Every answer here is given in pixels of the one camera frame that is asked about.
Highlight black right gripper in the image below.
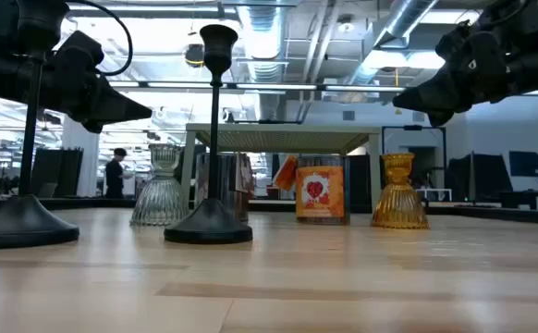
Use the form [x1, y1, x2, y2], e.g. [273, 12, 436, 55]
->
[391, 34, 524, 129]

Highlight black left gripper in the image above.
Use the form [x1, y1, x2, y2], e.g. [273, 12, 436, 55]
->
[32, 54, 153, 135]

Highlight amber ribbed glass candle holder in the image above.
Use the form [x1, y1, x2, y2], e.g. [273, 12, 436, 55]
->
[371, 153, 431, 230]

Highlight tall black candlestick holder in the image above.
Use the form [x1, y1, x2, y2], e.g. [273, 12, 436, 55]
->
[0, 0, 80, 251]
[164, 23, 254, 245]

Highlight candle jar with orange label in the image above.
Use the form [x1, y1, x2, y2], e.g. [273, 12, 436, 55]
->
[272, 154, 351, 227]

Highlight person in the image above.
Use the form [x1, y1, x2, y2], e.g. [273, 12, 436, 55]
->
[104, 147, 134, 199]

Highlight black partition panels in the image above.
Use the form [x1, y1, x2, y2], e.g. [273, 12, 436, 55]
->
[29, 147, 84, 199]

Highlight small white table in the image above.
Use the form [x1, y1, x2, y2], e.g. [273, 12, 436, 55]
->
[415, 188, 454, 203]

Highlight large black panel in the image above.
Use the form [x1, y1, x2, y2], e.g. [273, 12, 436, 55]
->
[446, 153, 513, 203]

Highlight pale green perforated metal shelf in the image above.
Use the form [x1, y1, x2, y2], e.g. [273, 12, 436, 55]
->
[179, 122, 384, 222]

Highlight long ceiling light strip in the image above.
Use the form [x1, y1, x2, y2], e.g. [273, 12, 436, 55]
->
[106, 80, 407, 93]

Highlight black metal frame stand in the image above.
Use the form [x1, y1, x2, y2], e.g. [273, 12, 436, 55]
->
[381, 124, 448, 191]

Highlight yellow hanging cord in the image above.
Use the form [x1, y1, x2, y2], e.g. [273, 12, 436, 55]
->
[392, 68, 403, 116]

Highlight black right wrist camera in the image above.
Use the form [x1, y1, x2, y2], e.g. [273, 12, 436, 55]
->
[434, 20, 483, 61]

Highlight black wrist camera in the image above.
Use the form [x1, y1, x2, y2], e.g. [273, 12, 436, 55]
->
[52, 30, 106, 78]
[434, 20, 483, 61]

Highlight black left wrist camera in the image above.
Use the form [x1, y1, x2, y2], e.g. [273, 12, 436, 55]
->
[52, 30, 106, 78]

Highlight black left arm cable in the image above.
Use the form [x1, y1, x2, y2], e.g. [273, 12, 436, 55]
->
[67, 0, 134, 78]

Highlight black ceiling dome camera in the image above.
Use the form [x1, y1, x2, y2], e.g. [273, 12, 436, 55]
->
[184, 43, 205, 69]

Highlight black wall monitor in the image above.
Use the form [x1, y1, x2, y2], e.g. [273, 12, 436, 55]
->
[508, 150, 538, 178]

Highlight black aluminium table frame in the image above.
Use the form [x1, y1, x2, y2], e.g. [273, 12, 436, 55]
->
[37, 196, 538, 228]

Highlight corrugated silver ventilation duct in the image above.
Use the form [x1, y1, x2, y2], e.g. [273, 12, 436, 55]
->
[245, 0, 288, 84]

